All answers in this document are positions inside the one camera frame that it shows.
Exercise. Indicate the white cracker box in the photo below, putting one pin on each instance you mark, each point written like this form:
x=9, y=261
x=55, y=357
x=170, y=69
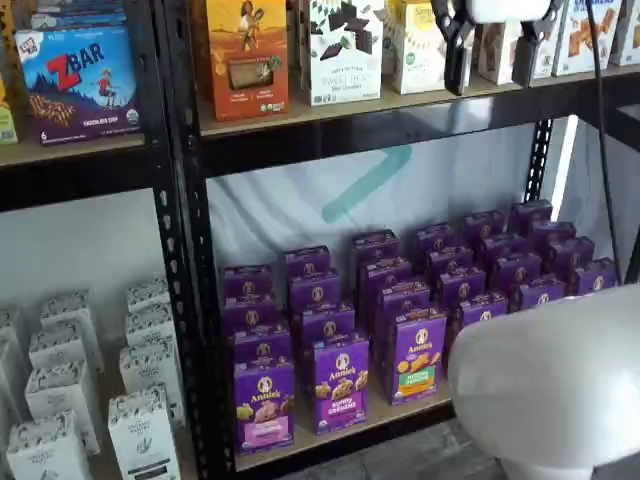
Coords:
x=627, y=35

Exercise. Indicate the purple Annie's box pink patch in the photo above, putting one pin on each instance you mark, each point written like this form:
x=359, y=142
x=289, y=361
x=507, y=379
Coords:
x=260, y=345
x=247, y=312
x=247, y=282
x=262, y=400

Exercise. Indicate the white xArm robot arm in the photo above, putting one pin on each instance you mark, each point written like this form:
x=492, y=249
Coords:
x=550, y=375

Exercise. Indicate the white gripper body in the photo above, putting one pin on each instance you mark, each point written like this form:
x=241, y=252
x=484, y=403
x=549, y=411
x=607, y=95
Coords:
x=510, y=10

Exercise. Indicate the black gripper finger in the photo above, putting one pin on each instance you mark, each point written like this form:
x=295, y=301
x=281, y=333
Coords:
x=526, y=60
x=457, y=50

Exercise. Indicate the white patterned carton box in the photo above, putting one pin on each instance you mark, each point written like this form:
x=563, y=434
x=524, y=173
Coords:
x=45, y=455
x=150, y=325
x=142, y=440
x=147, y=295
x=67, y=310
x=150, y=370
x=60, y=345
x=6, y=325
x=57, y=395

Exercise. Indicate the purple Annie's snack box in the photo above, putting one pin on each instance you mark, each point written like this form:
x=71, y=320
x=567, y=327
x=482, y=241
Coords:
x=552, y=232
x=570, y=252
x=530, y=212
x=592, y=277

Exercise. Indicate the blue ZBar box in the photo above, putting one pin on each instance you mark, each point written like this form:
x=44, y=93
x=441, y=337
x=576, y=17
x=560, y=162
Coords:
x=75, y=85
x=75, y=20

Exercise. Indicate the yellow Bobo's box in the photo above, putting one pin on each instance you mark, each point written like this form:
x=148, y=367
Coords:
x=6, y=100

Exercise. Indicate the orange Revival box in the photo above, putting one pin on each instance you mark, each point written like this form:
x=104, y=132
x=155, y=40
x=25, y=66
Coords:
x=247, y=60

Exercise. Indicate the purple Annie's box brown label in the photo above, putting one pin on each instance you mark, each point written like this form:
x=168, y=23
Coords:
x=517, y=270
x=540, y=295
x=505, y=245
x=482, y=225

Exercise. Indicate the white Simple Mills thins box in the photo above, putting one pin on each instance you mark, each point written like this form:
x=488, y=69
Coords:
x=345, y=75

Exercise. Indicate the purple Annie's box yellow label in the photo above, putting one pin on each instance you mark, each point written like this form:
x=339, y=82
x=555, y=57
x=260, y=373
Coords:
x=482, y=310
x=450, y=257
x=435, y=237
x=462, y=285

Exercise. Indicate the white backdrop sheet teal logo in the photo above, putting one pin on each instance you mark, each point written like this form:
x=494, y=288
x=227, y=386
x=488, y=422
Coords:
x=300, y=200

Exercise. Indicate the purple Annie's box violet label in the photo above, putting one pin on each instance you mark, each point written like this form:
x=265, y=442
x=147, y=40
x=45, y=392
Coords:
x=327, y=325
x=315, y=290
x=340, y=385
x=307, y=260

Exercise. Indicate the yellow Simple Mills bar box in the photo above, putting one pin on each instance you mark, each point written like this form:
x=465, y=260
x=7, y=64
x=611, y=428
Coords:
x=415, y=50

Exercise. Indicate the black metal shelf rack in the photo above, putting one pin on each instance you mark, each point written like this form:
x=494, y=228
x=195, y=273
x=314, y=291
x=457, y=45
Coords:
x=75, y=185
x=350, y=140

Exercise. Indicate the purple Annie's box green label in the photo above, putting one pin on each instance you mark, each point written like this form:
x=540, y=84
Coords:
x=405, y=297
x=385, y=272
x=420, y=355
x=375, y=245

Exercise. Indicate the blue sea salt crackers box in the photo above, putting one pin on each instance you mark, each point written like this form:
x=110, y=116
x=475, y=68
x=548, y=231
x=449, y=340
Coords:
x=575, y=45

